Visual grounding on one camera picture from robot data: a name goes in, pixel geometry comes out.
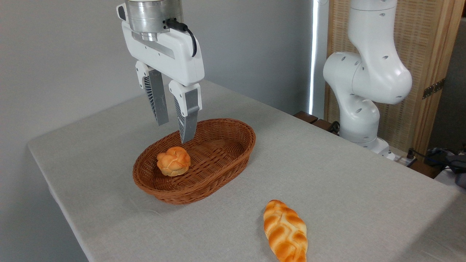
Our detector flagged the black blue cable bundle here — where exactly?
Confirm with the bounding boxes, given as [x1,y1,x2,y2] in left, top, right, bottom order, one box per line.
[408,147,454,168]

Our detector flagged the grey tablecloth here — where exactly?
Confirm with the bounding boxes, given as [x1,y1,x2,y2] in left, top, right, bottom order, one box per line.
[27,76,466,262]

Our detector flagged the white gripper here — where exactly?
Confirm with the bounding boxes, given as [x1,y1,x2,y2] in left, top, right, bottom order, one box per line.
[116,4,205,144]

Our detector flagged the white power strip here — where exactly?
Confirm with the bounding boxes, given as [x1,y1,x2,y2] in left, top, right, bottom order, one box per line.
[391,152,418,168]

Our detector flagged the long braided bread loaf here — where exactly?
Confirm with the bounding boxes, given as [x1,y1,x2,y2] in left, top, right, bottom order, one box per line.
[263,199,308,262]

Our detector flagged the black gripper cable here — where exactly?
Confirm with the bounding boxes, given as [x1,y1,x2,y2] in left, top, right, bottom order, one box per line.
[163,18,197,57]

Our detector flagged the wooden rattan folding screen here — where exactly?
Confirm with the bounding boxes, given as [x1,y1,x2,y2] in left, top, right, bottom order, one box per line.
[324,0,466,155]

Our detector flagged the dark brown wooden block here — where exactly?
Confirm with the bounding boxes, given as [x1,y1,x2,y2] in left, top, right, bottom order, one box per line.
[312,119,333,132]
[293,111,319,124]

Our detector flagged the brown wicker oval basket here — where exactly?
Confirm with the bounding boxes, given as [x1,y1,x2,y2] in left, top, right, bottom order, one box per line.
[133,118,256,205]

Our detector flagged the dark grey device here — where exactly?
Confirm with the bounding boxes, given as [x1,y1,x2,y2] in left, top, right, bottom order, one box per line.
[446,155,466,189]

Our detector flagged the round golden bread bun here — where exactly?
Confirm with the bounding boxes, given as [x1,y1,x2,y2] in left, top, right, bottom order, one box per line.
[157,147,191,177]

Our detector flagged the metal screen hinge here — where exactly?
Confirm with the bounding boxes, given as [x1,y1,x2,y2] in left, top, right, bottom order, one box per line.
[422,78,445,99]

